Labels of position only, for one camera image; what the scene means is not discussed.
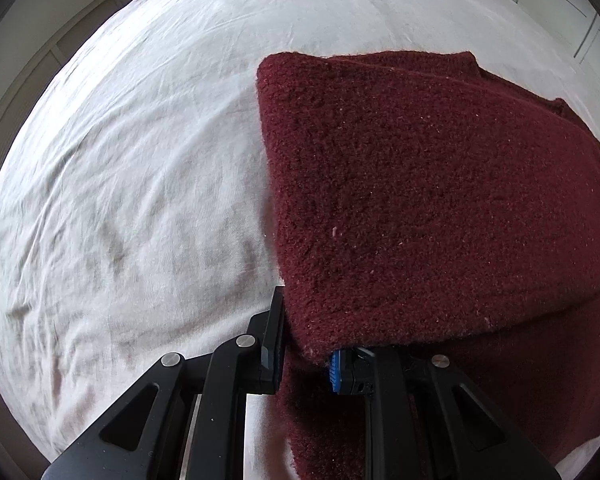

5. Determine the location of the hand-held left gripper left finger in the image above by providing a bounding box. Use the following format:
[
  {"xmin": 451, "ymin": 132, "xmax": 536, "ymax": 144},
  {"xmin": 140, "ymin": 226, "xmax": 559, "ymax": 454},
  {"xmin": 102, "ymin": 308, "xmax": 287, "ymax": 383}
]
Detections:
[{"xmin": 40, "ymin": 286, "xmax": 287, "ymax": 480}]

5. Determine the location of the dark red knitted sweater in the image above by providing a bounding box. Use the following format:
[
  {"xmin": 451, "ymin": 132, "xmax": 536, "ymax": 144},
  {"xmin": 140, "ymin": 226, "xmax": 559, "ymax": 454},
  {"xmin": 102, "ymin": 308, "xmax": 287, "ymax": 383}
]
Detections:
[{"xmin": 256, "ymin": 50, "xmax": 600, "ymax": 480}]

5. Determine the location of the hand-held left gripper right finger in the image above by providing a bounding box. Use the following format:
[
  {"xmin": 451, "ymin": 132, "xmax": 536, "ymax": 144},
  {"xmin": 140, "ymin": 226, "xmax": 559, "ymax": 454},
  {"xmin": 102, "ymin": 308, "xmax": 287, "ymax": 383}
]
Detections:
[{"xmin": 328, "ymin": 345, "xmax": 563, "ymax": 480}]

